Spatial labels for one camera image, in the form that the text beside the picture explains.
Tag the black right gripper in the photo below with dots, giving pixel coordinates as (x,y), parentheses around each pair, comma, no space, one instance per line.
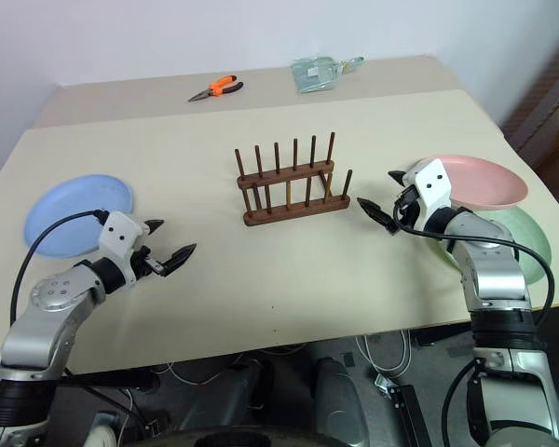
(407,207)

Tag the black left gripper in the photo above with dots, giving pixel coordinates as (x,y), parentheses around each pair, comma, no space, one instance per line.
(143,264)

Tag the brown wooden cabinet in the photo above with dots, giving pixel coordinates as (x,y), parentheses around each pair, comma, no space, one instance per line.
(549,112)

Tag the clear green plastic bag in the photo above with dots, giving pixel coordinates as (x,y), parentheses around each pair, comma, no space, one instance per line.
(314,74)

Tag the green plate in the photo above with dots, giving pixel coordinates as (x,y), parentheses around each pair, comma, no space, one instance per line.
(522,224)

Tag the black metal bar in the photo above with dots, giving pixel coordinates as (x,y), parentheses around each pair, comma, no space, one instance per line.
(107,381)

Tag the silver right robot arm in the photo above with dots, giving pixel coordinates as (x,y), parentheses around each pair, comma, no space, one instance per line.
(498,274)

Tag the pink-red plate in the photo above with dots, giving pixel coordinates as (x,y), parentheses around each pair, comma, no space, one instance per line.
(484,181)

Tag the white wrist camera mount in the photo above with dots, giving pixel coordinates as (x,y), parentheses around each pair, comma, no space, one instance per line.
(118,233)
(431,184)

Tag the blue plate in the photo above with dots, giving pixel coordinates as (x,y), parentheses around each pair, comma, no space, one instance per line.
(74,195)

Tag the grey rounded shape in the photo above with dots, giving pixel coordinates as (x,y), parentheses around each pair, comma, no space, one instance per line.
(340,400)

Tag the wooden dish rack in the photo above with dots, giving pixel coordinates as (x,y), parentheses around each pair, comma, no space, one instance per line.
(298,212)

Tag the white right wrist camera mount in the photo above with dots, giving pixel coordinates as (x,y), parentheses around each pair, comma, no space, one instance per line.
(431,184)

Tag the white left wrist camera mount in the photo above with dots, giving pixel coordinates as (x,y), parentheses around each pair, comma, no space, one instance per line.
(118,233)

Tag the black metal bracket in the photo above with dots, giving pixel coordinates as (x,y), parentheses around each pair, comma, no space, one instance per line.
(407,414)

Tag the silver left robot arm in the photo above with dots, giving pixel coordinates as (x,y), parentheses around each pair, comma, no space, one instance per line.
(42,326)

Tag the white wheel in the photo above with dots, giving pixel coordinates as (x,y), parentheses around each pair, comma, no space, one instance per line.
(104,433)

